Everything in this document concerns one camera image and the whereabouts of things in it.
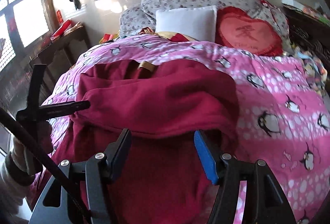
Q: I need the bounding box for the white sleeve forearm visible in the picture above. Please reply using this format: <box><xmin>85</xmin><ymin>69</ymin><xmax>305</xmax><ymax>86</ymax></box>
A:
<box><xmin>1</xmin><ymin>152</ymin><xmax>35</xmax><ymax>223</ymax></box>

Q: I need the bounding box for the white pillow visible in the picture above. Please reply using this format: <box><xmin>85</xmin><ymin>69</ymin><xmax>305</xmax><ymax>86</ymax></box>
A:
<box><xmin>156</xmin><ymin>6</ymin><xmax>217</xmax><ymax>42</ymax></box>

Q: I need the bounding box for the dark red sweater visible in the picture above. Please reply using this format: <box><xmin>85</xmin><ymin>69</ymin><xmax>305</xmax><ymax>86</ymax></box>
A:
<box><xmin>52</xmin><ymin>59</ymin><xmax>239</xmax><ymax>223</ymax></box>

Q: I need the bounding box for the red box on table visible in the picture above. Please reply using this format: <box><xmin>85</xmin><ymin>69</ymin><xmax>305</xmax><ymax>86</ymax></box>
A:
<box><xmin>50</xmin><ymin>20</ymin><xmax>72</xmax><ymax>41</ymax></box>

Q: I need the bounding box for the pink penguin blanket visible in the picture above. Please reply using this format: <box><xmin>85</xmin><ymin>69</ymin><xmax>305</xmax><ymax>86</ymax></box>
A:
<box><xmin>45</xmin><ymin>35</ymin><xmax>329</xmax><ymax>223</ymax></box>

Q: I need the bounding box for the dark carved wooden headboard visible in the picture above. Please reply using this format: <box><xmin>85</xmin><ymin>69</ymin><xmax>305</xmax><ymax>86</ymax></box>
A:
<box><xmin>282</xmin><ymin>6</ymin><xmax>329</xmax><ymax>73</ymax></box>

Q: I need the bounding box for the left hand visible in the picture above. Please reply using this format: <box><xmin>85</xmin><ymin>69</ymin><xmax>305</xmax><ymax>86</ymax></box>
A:
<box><xmin>11</xmin><ymin>121</ymin><xmax>53</xmax><ymax>176</ymax></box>

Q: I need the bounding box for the dark wooden side table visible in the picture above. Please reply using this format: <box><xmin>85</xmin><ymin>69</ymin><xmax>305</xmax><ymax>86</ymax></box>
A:
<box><xmin>29</xmin><ymin>22</ymin><xmax>92</xmax><ymax>94</ymax></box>

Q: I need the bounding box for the window with lattice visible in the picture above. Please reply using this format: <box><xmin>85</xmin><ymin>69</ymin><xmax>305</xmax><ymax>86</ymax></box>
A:
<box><xmin>1</xmin><ymin>0</ymin><xmax>51</xmax><ymax>70</ymax></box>

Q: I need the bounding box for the red heart cushion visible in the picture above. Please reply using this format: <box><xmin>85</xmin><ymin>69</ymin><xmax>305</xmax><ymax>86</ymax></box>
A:
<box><xmin>215</xmin><ymin>7</ymin><xmax>283</xmax><ymax>56</ymax></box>

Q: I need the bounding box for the black cable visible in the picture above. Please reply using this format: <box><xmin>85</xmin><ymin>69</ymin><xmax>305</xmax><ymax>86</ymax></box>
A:
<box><xmin>0</xmin><ymin>107</ymin><xmax>91</xmax><ymax>219</ymax></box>

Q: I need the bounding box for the floral grey quilt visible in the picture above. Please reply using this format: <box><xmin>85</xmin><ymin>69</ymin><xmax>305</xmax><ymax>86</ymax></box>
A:
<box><xmin>119</xmin><ymin>0</ymin><xmax>290</xmax><ymax>46</ymax></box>

